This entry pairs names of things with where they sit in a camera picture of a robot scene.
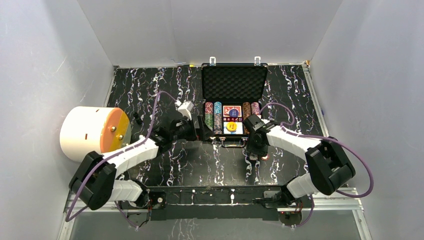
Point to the white orange cylinder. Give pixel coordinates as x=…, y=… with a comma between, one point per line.
x=100, y=129

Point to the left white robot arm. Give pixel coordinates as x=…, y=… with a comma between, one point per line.
x=96, y=179

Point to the red playing card deck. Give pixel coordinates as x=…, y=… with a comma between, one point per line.
x=226, y=108

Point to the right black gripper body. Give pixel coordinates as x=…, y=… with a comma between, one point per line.
x=252, y=145

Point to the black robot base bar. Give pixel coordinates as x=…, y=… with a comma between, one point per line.
x=219, y=202

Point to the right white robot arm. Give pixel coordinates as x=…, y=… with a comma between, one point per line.
x=328, y=165

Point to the black poker set case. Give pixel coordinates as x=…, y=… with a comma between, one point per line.
x=232, y=84

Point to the blue playing card deck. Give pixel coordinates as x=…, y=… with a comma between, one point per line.
x=239, y=130

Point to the brown orange chip row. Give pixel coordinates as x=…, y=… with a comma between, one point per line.
x=246, y=109

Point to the red dice row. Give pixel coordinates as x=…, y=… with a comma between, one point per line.
x=232, y=119

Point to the purple red green chip row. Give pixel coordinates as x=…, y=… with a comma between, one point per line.
x=255, y=108

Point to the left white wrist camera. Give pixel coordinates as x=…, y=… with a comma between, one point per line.
x=185, y=109

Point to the light blue orange chip row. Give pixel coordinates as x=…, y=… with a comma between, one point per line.
x=217, y=118

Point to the blue small blind button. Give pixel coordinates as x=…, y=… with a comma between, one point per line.
x=234, y=113

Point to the yellow big blind button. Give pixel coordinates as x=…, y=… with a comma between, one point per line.
x=231, y=126

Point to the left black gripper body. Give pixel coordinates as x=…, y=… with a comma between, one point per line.
x=198, y=127

